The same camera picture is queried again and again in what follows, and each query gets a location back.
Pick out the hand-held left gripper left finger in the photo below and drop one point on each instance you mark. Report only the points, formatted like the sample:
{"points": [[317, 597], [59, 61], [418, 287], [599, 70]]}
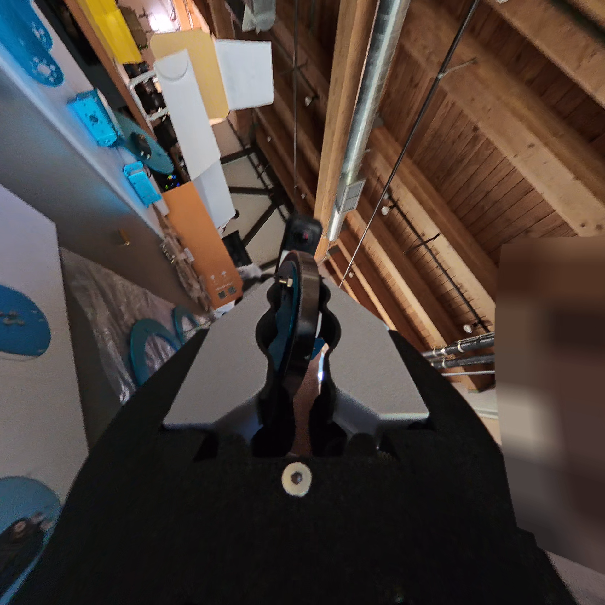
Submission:
{"points": [[217, 378]]}

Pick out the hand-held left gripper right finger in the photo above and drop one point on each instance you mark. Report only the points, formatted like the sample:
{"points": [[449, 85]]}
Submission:
{"points": [[378, 378]]}

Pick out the blue turntable bearing assembly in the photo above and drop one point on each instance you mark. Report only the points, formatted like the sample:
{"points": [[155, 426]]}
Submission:
{"points": [[307, 307]]}

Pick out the grey desk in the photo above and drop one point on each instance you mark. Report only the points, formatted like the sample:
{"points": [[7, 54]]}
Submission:
{"points": [[47, 165]]}

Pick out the grey ceiling pipes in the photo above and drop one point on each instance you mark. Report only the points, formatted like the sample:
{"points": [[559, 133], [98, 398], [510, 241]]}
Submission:
{"points": [[463, 347]]}

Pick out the orange cardboard box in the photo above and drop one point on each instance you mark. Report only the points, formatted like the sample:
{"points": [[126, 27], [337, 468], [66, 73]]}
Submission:
{"points": [[203, 246]]}

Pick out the pile of small hardware bags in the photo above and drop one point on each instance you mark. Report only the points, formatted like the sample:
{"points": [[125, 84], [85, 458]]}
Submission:
{"points": [[184, 279]]}

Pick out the clear plastic bag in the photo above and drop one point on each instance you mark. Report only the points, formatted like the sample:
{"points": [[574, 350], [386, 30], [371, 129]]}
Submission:
{"points": [[104, 302]]}

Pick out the brass hex standoff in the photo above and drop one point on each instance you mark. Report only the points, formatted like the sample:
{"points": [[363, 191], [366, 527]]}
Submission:
{"points": [[124, 238]]}

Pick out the teal round metal disc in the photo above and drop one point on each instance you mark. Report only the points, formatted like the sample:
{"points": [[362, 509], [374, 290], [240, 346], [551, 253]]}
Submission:
{"points": [[156, 151]]}

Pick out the assembly guide sheet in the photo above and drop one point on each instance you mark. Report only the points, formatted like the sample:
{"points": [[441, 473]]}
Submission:
{"points": [[28, 416]]}

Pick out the yellow plastic bin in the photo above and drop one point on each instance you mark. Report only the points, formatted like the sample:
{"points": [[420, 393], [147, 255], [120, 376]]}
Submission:
{"points": [[111, 28]]}

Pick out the white foam tray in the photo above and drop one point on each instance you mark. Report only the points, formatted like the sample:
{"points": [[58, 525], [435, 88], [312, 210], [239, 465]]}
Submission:
{"points": [[54, 101]]}

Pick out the blue perforated metal plate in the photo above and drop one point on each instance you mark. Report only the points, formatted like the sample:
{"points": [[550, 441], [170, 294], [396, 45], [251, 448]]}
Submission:
{"points": [[28, 38]]}

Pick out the blue metal U bracket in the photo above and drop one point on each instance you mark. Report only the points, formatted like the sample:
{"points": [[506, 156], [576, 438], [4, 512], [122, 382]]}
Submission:
{"points": [[142, 184]]}

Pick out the silver ventilation duct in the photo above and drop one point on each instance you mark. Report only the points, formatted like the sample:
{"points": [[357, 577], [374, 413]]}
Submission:
{"points": [[373, 71]]}

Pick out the blue metal box bracket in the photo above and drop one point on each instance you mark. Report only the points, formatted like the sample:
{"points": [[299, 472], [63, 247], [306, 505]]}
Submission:
{"points": [[92, 118]]}

